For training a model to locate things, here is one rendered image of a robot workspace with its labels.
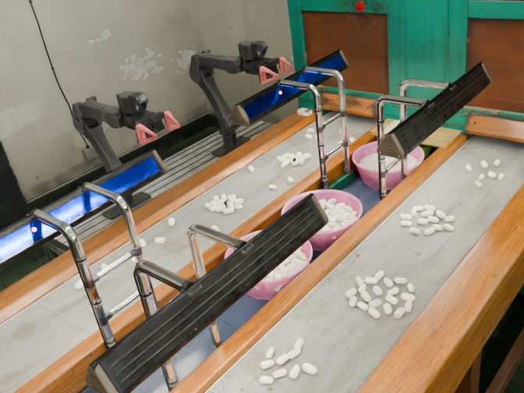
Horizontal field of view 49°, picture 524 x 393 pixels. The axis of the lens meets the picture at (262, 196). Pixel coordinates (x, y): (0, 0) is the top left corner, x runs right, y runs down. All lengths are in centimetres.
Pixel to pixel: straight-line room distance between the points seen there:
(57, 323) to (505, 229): 131
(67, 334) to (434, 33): 165
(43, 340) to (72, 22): 260
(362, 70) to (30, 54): 212
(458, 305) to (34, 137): 298
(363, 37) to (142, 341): 177
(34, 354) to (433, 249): 114
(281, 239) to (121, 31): 309
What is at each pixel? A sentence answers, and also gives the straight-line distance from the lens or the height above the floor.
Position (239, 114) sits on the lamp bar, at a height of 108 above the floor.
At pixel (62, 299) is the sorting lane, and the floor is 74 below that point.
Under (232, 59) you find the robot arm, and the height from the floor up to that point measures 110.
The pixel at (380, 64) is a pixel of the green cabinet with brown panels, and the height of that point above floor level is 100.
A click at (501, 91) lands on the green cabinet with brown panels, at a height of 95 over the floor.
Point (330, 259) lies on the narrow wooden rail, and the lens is 168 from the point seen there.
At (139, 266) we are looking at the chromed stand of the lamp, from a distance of 118.
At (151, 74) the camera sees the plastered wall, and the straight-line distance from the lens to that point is 432.
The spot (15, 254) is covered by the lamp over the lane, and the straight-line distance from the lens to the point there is 148.
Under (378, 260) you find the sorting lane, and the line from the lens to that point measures 171.
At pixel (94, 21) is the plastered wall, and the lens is 404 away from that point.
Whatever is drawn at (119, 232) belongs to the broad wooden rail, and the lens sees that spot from 201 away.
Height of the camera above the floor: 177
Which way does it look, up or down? 30 degrees down
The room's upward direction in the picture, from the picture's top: 9 degrees counter-clockwise
